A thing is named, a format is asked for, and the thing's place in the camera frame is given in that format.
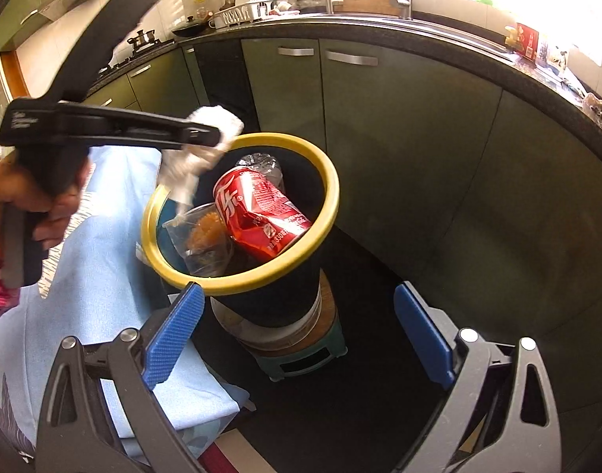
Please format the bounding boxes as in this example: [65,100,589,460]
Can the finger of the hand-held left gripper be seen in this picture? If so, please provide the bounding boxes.
[175,117,222,149]

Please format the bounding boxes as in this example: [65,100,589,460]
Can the green plastic stool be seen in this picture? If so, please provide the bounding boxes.
[232,305,348,382]

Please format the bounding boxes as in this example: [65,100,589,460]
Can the clear plastic water bottle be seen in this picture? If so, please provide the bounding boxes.
[234,153,285,190]

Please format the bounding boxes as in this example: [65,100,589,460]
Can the black gas stove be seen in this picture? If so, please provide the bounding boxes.
[97,39,176,82]

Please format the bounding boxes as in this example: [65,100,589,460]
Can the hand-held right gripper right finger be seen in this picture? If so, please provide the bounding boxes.
[394,281,563,473]

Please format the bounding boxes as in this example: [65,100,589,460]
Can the clear plastic bag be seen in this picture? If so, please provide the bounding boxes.
[163,203,235,277]

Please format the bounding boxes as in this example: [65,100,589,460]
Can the small dark pot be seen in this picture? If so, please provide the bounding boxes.
[128,30,156,55]

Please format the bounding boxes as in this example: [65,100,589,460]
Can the crumpled plastic wrap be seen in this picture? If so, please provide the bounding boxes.
[579,91,602,134]

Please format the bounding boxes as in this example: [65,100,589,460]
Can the red white panel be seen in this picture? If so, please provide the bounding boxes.
[203,428,292,473]

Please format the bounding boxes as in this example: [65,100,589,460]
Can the white tissue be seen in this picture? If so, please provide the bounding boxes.
[128,104,245,208]

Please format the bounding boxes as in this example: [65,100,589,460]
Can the black bin with yellow rim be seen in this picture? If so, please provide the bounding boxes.
[141,133,340,328]

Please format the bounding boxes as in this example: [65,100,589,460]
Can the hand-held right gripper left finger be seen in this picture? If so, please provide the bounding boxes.
[35,281,206,473]

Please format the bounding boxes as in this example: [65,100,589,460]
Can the crushed red soda can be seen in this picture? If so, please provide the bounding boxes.
[213,166,312,263]

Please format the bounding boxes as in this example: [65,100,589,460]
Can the white dish rack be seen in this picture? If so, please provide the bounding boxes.
[213,2,268,28]

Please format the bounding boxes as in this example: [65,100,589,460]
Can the red box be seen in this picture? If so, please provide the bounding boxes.
[503,24,541,62]

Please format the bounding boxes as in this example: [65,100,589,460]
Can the green kitchen base cabinets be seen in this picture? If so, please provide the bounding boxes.
[0,20,602,415]

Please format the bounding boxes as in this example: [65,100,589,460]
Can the black pan with glass lid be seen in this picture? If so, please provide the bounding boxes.
[172,16,214,37]

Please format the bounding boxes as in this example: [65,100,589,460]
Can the person's left hand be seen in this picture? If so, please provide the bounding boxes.
[0,153,96,253]

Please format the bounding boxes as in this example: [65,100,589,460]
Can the blue printed tablecloth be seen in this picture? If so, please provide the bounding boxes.
[0,145,250,459]

